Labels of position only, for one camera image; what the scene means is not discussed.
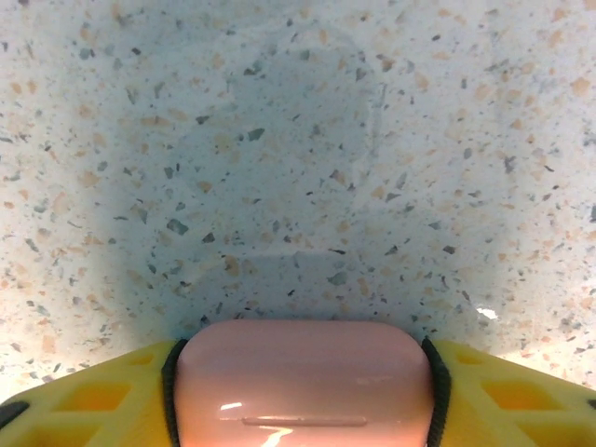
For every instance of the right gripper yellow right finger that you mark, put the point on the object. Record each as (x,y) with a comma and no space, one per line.
(465,372)

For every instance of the pink earbud charging case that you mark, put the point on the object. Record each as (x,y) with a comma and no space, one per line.
(302,382)

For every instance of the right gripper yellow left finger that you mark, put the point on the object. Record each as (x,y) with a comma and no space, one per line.
(139,372)

